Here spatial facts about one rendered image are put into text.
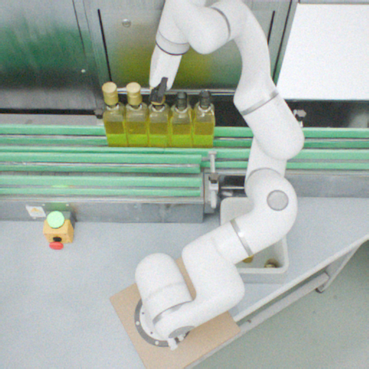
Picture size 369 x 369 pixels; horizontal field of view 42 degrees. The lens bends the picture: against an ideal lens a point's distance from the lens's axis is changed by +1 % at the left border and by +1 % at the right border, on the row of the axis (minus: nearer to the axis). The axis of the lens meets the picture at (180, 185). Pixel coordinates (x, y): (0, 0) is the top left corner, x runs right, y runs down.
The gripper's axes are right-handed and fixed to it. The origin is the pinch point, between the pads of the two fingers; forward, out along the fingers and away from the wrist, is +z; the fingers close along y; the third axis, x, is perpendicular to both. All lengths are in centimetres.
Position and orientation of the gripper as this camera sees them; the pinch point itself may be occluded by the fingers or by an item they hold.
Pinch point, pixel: (156, 89)
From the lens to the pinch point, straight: 116.7
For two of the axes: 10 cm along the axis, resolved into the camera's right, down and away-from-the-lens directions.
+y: -0.3, 8.5, -5.2
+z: -2.6, 5.0, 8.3
